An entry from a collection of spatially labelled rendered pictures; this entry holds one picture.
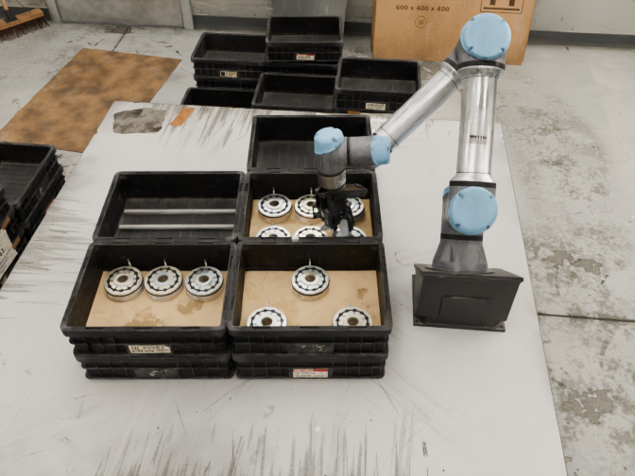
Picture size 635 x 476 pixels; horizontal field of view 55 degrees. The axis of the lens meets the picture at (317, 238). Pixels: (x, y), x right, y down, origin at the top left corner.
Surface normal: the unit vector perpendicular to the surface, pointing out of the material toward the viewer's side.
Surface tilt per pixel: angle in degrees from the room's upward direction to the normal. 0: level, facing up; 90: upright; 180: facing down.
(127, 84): 0
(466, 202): 55
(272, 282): 0
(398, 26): 75
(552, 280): 0
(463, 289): 90
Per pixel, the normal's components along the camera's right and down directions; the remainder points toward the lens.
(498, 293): -0.09, 0.71
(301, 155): 0.00, -0.70
